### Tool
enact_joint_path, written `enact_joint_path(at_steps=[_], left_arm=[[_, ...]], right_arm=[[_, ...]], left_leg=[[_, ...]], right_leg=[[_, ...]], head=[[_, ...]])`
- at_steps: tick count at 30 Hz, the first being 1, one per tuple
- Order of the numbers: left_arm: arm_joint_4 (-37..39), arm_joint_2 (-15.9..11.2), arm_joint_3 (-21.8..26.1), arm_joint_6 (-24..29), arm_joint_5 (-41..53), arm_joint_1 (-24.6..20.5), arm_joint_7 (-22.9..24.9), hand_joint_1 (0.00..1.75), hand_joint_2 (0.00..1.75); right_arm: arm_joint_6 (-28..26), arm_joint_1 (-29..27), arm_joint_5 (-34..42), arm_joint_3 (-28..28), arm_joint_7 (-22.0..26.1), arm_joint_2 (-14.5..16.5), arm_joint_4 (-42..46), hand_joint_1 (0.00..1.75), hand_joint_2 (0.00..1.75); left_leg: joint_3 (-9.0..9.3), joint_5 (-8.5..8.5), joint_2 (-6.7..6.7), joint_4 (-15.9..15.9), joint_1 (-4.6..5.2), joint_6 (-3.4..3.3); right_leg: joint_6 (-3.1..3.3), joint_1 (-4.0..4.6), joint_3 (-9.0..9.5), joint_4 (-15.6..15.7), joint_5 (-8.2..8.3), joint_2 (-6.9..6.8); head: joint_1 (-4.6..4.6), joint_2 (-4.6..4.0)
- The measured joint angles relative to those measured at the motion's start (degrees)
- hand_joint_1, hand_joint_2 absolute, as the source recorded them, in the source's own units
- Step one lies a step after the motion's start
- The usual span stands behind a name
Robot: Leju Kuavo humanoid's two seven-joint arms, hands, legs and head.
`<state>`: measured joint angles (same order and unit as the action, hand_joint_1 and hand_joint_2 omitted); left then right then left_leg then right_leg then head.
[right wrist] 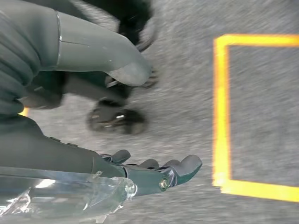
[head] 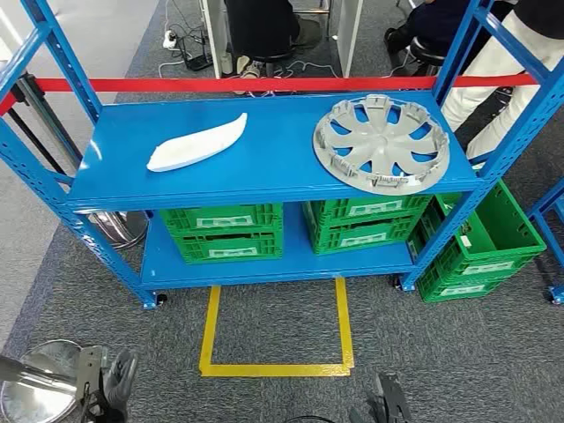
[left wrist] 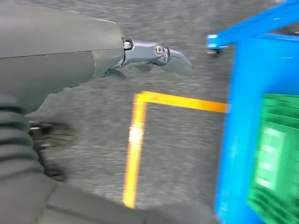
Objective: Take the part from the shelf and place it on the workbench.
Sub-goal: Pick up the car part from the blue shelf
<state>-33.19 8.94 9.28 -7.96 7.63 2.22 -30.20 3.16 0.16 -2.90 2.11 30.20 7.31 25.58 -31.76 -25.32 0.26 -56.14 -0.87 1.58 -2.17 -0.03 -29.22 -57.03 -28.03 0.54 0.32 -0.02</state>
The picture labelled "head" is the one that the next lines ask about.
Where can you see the white plastic body part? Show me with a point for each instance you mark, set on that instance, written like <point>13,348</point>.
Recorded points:
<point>194,146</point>

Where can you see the chrome barrier stanchion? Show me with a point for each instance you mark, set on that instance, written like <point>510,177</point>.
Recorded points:
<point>39,403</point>
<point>121,230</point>

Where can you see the grey wheel cover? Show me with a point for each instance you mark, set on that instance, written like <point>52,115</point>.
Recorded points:
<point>379,149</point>

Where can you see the black round stool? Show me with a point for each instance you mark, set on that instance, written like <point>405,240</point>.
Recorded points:
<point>427,49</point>
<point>273,58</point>

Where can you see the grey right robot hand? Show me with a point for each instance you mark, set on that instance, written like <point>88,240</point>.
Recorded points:
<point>370,411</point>

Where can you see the white power strip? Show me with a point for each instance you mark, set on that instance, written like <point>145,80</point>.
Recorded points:
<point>169,40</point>

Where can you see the person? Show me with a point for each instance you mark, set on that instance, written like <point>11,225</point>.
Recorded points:
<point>497,64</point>
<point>436,23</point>
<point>260,23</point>

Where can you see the long red barrier belt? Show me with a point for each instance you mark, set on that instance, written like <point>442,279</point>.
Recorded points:
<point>220,85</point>

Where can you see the short red barrier belt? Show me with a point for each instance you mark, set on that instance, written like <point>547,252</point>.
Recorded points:
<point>7,104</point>

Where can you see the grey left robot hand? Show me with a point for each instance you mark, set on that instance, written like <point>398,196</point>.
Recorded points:
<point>118,379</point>

